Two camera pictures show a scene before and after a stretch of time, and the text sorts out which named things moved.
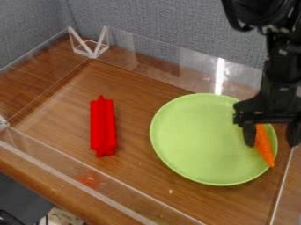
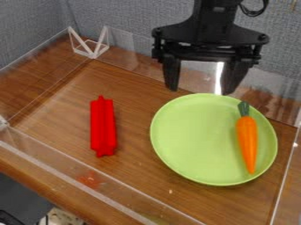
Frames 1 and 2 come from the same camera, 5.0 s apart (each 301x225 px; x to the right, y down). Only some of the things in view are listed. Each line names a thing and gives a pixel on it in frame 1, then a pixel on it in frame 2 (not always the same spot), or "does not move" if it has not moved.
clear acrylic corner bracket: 88,47 does not move
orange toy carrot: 261,146 → 248,134
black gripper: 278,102 → 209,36
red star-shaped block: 103,140 does not move
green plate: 199,143 does not move
